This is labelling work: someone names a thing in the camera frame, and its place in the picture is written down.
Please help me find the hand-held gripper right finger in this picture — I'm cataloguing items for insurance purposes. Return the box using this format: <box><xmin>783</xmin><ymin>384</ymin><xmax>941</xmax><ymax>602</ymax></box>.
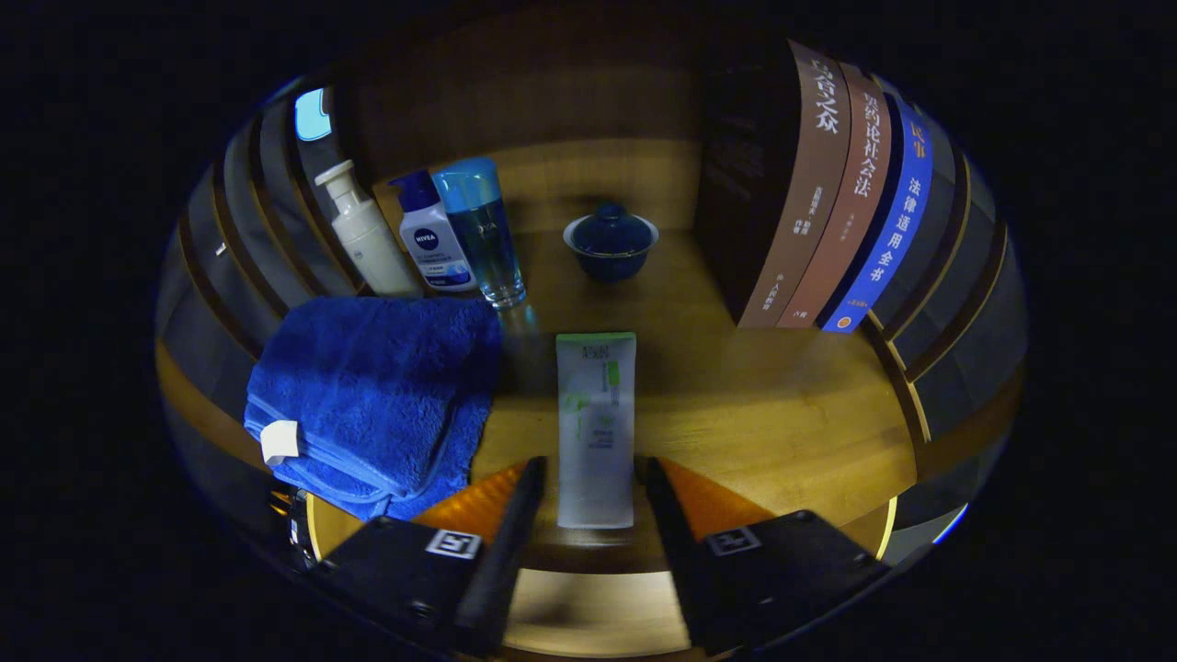
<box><xmin>644</xmin><ymin>457</ymin><xmax>891</xmax><ymax>656</ymax></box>

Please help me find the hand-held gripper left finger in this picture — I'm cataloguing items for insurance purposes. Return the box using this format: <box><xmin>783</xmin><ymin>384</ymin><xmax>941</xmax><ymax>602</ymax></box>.
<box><xmin>308</xmin><ymin>457</ymin><xmax>548</xmax><ymax>656</ymax></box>

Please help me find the white and green tube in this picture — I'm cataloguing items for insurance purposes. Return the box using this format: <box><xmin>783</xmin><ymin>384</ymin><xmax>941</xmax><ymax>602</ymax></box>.
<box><xmin>555</xmin><ymin>332</ymin><xmax>637</xmax><ymax>530</ymax></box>

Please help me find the wooden countertop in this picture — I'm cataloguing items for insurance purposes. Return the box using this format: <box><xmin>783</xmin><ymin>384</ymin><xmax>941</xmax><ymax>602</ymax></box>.
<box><xmin>303</xmin><ymin>138</ymin><xmax>920</xmax><ymax>576</ymax></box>

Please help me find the wooden cabinet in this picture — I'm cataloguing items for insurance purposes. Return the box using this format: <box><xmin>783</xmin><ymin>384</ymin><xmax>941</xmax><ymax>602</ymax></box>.
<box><xmin>156</xmin><ymin>18</ymin><xmax>1026</xmax><ymax>589</ymax></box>

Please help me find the blue folded towel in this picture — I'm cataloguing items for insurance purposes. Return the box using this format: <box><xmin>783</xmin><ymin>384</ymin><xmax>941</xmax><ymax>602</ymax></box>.
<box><xmin>244</xmin><ymin>294</ymin><xmax>504</xmax><ymax>522</ymax></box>

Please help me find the blue lidded teacup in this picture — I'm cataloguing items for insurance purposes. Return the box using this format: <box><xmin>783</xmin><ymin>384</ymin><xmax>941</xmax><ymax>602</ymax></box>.
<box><xmin>563</xmin><ymin>201</ymin><xmax>660</xmax><ymax>283</ymax></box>

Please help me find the white bottle with blue cap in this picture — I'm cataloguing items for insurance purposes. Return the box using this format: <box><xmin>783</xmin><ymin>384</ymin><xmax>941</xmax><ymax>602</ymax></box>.
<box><xmin>389</xmin><ymin>169</ymin><xmax>478</xmax><ymax>292</ymax></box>

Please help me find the teal transparent bottle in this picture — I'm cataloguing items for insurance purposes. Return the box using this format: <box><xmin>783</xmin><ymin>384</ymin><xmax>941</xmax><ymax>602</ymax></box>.
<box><xmin>432</xmin><ymin>157</ymin><xmax>527</xmax><ymax>309</ymax></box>

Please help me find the white pump bottle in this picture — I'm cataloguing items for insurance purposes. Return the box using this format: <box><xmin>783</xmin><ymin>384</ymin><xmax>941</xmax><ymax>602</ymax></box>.
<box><xmin>314</xmin><ymin>160</ymin><xmax>422</xmax><ymax>297</ymax></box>

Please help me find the dark brown book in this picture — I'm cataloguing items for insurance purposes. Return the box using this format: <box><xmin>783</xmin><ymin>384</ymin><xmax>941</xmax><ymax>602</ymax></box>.
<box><xmin>694</xmin><ymin>39</ymin><xmax>851</xmax><ymax>329</ymax></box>

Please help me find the reddish brown book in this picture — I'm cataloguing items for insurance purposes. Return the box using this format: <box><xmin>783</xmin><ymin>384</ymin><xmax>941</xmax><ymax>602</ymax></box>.
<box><xmin>777</xmin><ymin>63</ymin><xmax>893</xmax><ymax>329</ymax></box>

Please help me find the blue book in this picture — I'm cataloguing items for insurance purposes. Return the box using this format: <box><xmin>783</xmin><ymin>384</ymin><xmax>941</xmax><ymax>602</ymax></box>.
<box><xmin>821</xmin><ymin>92</ymin><xmax>934</xmax><ymax>334</ymax></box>

